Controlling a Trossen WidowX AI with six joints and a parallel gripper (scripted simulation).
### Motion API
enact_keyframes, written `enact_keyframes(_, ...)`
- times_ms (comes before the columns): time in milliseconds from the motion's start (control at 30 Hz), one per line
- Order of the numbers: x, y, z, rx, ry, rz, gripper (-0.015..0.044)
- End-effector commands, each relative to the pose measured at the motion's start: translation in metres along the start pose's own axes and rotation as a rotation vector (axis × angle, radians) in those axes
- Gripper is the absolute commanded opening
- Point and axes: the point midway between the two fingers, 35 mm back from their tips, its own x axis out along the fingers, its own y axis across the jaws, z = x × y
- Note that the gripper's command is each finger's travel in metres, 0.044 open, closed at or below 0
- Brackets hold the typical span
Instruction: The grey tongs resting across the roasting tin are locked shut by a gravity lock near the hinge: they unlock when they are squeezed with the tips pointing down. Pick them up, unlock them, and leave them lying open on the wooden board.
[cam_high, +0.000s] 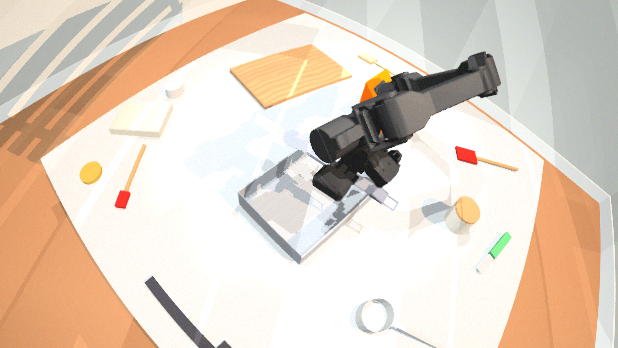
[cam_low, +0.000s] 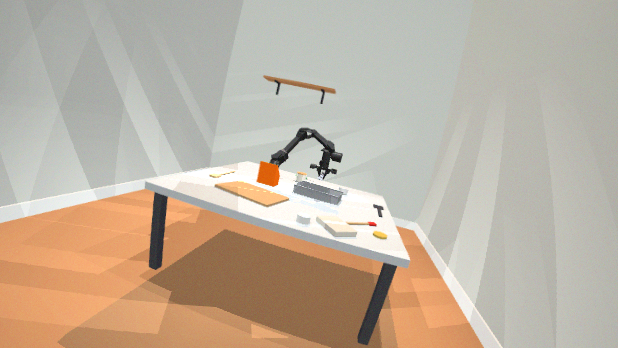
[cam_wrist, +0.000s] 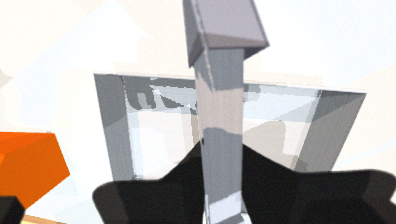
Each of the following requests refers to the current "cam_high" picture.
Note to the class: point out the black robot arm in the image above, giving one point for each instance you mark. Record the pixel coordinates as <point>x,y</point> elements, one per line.
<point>402,107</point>

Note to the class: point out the grey cylinder with orange lid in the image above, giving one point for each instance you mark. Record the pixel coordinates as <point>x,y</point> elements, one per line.
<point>462,215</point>

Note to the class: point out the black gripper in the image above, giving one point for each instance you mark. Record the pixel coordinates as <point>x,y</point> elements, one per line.
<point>336,179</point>

